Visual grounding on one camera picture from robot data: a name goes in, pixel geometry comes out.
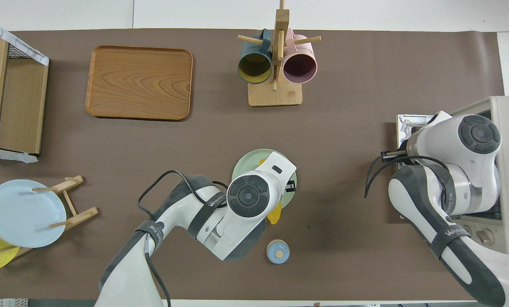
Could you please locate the white checked cloth liner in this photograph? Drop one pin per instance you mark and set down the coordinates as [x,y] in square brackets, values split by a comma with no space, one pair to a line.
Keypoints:
[24,44]

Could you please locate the light blue plate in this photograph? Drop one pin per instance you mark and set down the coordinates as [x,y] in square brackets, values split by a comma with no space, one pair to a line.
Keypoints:
[19,213]

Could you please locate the pale green plate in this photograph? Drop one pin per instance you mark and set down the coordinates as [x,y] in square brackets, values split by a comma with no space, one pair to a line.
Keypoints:
[241,168]

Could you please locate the brown table mat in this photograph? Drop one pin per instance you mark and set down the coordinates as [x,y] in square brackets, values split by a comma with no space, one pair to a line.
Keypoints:
[109,149]

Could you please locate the oven door with glass window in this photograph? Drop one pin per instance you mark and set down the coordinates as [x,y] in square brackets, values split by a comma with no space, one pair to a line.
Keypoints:
[408,123]

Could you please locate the wooden mug tree stand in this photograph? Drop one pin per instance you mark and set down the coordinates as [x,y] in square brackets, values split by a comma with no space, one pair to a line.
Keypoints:
[275,96]

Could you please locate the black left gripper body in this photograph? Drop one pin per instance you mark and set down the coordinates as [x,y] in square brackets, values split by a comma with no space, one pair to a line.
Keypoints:
[291,186]

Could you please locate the white perforated crate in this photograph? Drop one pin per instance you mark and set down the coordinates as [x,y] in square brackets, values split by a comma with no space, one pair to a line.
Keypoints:
[11,303]

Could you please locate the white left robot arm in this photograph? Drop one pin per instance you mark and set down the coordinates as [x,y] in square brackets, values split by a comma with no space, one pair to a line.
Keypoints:
[241,200]

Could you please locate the wooden plate rack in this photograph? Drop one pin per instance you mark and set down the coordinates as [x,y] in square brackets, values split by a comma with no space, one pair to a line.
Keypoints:
[81,214]

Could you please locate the dark blue mug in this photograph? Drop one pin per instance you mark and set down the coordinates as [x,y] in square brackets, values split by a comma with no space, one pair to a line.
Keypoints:
[254,68]

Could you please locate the pink mug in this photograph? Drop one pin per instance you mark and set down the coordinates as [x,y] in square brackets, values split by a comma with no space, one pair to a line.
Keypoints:
[300,68]

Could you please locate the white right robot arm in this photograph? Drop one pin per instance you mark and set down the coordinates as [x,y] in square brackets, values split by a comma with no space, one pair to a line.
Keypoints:
[459,145]

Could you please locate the yellow corn cob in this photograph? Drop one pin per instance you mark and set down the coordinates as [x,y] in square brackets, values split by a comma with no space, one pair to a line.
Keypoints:
[274,215]

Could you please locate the wooden serving tray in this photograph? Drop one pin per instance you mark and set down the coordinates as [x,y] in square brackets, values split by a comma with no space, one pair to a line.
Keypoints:
[139,83]

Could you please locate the beige oven knob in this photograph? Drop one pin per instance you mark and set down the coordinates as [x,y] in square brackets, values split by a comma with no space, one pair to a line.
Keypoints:
[485,237]
[467,231]

